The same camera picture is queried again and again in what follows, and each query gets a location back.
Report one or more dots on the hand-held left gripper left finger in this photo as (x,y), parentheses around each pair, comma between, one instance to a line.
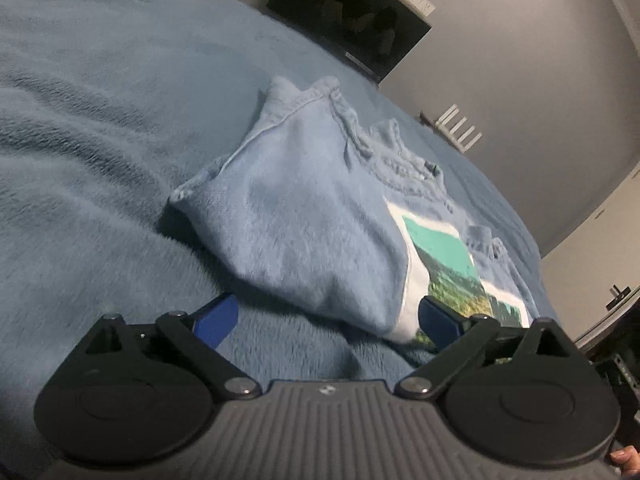
(216,317)

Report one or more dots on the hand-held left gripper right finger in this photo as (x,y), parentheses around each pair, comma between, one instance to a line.
(442,321)

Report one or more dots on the light blue printed t-shirt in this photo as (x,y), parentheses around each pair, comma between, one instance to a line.
(310,220)

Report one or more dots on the person's right hand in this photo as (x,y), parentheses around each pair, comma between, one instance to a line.
(626,460)

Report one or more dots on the white door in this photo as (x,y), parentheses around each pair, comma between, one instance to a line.
(590,260)

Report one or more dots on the dark furniture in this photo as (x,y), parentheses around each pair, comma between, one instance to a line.
(617,360)

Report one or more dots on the white router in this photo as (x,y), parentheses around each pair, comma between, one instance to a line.
(457,127)

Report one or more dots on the blue fleece blanket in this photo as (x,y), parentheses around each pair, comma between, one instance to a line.
(90,160)

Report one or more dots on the black monitor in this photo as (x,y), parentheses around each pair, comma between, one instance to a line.
(350,15)

